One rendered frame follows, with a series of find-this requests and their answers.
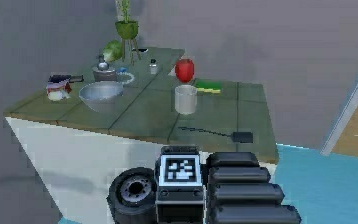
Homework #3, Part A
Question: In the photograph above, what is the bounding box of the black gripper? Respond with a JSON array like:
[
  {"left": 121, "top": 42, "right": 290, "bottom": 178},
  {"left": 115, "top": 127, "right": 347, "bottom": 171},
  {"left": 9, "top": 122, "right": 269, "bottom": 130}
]
[{"left": 106, "top": 167, "right": 159, "bottom": 224}]

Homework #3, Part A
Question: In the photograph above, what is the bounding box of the white kitchen counter green top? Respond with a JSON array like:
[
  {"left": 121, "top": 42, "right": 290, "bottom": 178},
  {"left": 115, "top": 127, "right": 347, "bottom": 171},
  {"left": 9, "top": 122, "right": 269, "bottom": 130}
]
[{"left": 3, "top": 46, "right": 280, "bottom": 224}]

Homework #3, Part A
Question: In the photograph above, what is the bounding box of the large silver bowl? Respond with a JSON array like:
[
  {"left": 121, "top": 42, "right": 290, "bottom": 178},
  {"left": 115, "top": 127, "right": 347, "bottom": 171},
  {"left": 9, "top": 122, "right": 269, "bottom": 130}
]
[{"left": 78, "top": 81, "right": 125, "bottom": 114}]

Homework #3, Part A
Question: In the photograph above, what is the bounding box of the white mug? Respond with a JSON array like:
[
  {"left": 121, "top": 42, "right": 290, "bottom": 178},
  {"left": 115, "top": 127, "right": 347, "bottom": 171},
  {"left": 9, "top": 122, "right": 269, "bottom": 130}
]
[{"left": 174, "top": 84, "right": 199, "bottom": 116}]

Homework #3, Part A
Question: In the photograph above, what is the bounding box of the black spatula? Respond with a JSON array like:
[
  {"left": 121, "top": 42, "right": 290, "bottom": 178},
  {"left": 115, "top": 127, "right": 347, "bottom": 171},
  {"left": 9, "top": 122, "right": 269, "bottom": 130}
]
[{"left": 178, "top": 125, "right": 254, "bottom": 144}]

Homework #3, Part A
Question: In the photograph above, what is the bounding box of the white plate blue item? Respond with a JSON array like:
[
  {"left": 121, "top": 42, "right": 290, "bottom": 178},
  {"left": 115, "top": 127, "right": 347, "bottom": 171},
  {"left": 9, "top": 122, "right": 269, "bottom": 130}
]
[{"left": 115, "top": 67, "right": 135, "bottom": 86}]

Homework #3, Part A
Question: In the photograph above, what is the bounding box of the grey pot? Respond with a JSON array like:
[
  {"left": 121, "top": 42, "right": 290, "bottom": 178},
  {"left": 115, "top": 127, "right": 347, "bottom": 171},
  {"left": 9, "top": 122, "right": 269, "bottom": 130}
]
[{"left": 92, "top": 66, "right": 118, "bottom": 83}]

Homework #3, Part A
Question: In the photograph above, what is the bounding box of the small salt shaker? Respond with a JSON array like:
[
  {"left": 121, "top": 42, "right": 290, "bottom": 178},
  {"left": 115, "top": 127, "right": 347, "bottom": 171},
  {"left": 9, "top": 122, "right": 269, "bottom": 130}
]
[{"left": 149, "top": 58, "right": 159, "bottom": 75}]

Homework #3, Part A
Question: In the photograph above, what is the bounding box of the red white wrapped food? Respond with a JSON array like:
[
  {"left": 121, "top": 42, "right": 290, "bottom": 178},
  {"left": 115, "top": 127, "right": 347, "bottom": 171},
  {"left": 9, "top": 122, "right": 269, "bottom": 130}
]
[{"left": 45, "top": 81, "right": 73, "bottom": 102}]

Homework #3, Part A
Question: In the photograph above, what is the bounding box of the green yellow sponge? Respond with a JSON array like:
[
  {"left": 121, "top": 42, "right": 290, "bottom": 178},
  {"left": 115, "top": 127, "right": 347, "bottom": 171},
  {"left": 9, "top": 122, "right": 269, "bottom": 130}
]
[{"left": 194, "top": 79, "right": 222, "bottom": 94}]

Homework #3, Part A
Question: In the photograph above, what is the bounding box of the silver kettle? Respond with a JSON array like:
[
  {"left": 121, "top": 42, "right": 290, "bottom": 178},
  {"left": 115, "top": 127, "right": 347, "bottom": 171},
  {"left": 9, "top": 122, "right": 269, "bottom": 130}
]
[{"left": 96, "top": 54, "right": 110, "bottom": 72}]

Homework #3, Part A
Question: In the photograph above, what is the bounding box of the black pan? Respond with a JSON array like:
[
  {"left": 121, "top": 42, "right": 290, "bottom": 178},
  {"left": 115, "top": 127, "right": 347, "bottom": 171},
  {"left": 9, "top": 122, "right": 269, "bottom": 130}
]
[{"left": 48, "top": 74, "right": 85, "bottom": 84}]

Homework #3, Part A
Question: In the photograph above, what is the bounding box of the green lettuce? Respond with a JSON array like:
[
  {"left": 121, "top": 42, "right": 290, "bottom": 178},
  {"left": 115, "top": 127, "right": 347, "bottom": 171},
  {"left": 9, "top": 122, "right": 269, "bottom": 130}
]
[{"left": 102, "top": 39, "right": 124, "bottom": 63}]

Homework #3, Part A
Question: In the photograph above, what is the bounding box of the green potted house plant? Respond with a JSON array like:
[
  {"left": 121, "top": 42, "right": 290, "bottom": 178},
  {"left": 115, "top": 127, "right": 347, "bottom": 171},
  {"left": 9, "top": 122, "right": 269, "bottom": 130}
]
[{"left": 114, "top": 0, "right": 142, "bottom": 66}]

